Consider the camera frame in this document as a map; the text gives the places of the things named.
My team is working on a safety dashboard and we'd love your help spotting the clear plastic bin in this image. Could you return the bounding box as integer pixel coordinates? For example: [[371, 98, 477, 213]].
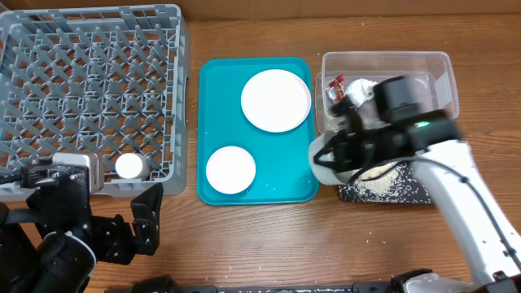
[[314, 51, 459, 133]]

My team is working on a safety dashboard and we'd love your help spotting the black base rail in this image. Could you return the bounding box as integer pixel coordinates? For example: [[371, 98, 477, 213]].
[[104, 268, 466, 293]]

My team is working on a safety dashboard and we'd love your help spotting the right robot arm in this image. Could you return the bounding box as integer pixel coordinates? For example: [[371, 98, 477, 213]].
[[309, 76, 520, 292]]

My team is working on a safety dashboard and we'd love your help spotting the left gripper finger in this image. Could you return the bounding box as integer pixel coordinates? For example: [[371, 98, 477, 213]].
[[20, 164, 90, 222], [130, 183, 164, 256]]

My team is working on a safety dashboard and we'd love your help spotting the white wrapper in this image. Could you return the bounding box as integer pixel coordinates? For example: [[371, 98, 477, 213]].
[[346, 78, 377, 107]]

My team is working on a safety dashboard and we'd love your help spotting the grey bowl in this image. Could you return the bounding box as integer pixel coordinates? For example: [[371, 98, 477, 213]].
[[308, 131, 357, 186]]

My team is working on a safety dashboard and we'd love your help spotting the pile of rice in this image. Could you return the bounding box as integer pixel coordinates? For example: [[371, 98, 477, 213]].
[[341, 162, 428, 203]]

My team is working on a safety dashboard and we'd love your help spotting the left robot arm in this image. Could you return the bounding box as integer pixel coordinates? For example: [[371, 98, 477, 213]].
[[1, 164, 164, 292]]

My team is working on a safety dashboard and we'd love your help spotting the white cup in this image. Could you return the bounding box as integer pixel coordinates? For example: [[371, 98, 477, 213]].
[[115, 153, 151, 180]]

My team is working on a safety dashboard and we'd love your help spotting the red snack wrapper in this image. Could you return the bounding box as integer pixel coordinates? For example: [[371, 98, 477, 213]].
[[326, 75, 344, 103]]

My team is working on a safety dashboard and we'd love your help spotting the black tray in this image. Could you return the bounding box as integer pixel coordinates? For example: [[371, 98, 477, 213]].
[[336, 160, 435, 205]]

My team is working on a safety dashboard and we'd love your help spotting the grey plastic dish rack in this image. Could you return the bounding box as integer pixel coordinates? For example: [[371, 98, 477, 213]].
[[1, 4, 190, 197]]

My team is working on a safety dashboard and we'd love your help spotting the teal serving tray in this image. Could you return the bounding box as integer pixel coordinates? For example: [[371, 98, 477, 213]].
[[196, 57, 319, 206]]

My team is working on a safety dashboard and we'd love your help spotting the pink bowl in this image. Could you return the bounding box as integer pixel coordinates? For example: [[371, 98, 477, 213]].
[[206, 146, 256, 195]]

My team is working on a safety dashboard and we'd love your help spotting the large white plate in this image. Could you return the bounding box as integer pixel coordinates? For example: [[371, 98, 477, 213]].
[[240, 69, 312, 133]]

